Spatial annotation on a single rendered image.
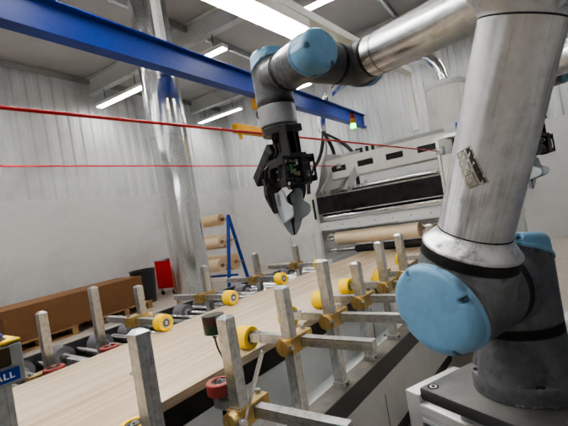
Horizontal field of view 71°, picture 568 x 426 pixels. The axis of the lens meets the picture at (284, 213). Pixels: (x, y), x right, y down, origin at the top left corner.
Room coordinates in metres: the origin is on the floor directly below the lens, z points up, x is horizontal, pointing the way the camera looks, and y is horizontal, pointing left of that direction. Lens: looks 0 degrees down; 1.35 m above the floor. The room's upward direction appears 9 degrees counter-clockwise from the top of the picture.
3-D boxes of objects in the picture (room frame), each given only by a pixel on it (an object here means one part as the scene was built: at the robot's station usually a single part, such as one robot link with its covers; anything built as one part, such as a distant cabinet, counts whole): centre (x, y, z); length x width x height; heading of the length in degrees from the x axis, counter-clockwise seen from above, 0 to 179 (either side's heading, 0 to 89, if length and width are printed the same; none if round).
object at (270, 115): (0.79, -0.02, 1.54); 0.08 x 0.08 x 0.05
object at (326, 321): (1.47, -0.12, 0.95); 0.14 x 0.06 x 0.05; 143
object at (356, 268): (1.65, -0.26, 0.87); 0.04 x 0.04 x 0.48; 53
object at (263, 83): (0.79, -0.02, 1.62); 0.09 x 0.08 x 0.11; 35
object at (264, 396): (1.07, 0.19, 0.85); 0.14 x 0.06 x 0.05; 143
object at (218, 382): (1.15, 0.26, 0.85); 0.08 x 0.08 x 0.11
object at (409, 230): (3.46, -0.95, 1.05); 1.43 x 0.12 x 0.12; 53
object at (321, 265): (1.45, -0.10, 0.93); 0.04 x 0.04 x 0.48; 53
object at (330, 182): (3.68, -1.12, 0.95); 1.65 x 0.70 x 1.90; 53
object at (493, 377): (0.60, -0.32, 1.09); 0.15 x 0.15 x 0.10
